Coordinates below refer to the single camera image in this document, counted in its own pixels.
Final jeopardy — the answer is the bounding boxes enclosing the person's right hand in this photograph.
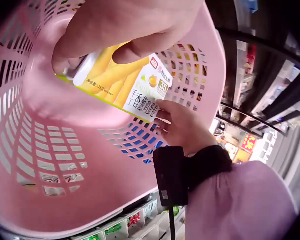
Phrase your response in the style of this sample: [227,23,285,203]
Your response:
[154,99,217,156]

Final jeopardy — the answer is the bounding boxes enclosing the person's left hand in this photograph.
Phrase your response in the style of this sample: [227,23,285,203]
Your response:
[51,0,206,75]

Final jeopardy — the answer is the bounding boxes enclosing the person's left fingers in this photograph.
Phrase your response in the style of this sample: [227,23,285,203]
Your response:
[51,30,90,75]

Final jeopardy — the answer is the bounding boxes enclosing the person's left thumb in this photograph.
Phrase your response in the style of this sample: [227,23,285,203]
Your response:
[112,34,163,64]

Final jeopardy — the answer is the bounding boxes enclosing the person's right fingers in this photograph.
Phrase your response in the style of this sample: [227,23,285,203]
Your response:
[154,99,177,137]

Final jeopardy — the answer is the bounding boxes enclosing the yellow snack box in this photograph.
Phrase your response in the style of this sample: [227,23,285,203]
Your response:
[54,41,172,123]

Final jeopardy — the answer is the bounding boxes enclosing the black wrist band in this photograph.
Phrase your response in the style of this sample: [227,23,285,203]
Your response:
[153,144,233,207]

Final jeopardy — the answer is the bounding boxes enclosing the pink plastic shopping basket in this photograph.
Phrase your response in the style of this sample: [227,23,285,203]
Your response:
[0,0,227,237]

